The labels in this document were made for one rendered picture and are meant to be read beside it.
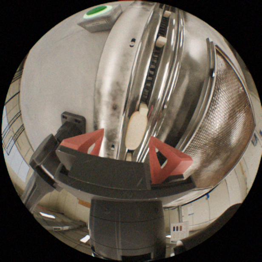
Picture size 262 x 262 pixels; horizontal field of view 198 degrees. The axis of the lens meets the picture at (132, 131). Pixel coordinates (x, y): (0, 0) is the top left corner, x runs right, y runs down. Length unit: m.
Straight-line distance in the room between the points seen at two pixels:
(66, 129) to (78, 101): 0.08
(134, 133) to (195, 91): 0.18
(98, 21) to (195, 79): 0.25
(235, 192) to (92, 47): 3.82
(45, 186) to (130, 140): 0.23
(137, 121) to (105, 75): 0.10
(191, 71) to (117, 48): 0.17
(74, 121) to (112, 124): 0.12
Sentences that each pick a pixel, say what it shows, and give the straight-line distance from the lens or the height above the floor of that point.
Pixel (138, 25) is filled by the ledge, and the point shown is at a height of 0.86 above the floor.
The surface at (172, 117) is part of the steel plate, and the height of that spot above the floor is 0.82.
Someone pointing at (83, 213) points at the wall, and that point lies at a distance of 7.52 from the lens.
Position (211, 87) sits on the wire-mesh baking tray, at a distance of 0.16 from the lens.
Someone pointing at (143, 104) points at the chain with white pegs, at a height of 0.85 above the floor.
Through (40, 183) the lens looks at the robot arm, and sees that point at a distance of 0.22.
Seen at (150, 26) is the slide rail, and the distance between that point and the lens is 0.21.
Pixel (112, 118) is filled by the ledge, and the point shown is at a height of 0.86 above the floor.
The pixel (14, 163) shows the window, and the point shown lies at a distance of 4.87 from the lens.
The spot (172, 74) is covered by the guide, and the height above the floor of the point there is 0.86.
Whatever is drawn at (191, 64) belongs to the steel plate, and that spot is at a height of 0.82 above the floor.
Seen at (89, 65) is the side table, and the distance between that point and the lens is 0.21.
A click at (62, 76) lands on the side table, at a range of 0.27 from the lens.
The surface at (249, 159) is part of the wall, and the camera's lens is 3.74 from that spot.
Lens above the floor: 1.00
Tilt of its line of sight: 56 degrees down
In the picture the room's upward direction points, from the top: 178 degrees counter-clockwise
